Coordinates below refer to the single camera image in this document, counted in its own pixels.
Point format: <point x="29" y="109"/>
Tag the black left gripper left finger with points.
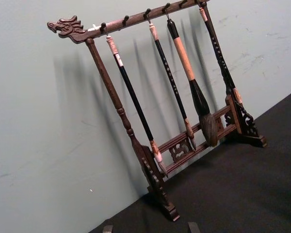
<point x="108" y="229"/>

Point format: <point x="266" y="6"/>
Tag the black table cloth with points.
<point x="232" y="189"/>

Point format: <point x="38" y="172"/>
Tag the thin black brush with characters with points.
<point x="170" y="79"/>

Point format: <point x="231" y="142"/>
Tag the black brush with dotted marks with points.
<point x="218" y="51"/>

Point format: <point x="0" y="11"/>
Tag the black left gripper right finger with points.
<point x="193" y="228"/>

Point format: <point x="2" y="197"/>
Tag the carved dark wooden brush rack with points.
<point x="107" y="82"/>

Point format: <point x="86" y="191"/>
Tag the plain pale wall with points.
<point x="38" y="121"/>

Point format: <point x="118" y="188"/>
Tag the black brush with pink-white ends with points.
<point x="133" y="97"/>

